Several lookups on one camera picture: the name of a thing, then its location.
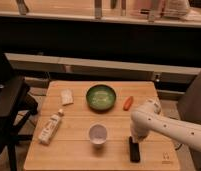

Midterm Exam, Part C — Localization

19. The white tube bottle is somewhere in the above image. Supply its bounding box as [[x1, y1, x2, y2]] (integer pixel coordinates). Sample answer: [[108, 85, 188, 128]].
[[38, 109, 64, 145]]

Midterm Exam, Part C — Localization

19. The grey metal bench rail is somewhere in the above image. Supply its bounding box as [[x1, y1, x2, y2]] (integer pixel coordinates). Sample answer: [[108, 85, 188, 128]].
[[6, 53, 201, 84]]

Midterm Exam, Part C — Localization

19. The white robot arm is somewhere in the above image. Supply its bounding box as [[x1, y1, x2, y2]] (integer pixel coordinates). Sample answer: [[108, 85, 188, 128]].
[[130, 99, 201, 152]]

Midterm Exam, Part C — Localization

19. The green bowl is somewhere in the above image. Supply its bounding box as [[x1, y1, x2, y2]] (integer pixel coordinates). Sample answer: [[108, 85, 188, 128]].
[[86, 84, 116, 111]]

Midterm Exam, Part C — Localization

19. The white paper cup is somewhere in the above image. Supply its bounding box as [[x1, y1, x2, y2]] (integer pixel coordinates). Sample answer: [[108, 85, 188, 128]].
[[88, 124, 107, 146]]

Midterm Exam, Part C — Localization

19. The small white packet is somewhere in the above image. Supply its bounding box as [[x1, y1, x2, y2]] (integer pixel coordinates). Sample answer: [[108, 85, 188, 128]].
[[61, 89, 74, 105]]

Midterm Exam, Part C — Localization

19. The black chair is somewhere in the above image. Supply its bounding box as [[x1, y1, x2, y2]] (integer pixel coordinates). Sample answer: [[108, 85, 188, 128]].
[[0, 48, 38, 171]]

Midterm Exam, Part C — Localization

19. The orange carrot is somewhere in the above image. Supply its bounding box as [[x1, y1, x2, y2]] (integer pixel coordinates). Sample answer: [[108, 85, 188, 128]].
[[123, 96, 134, 111]]

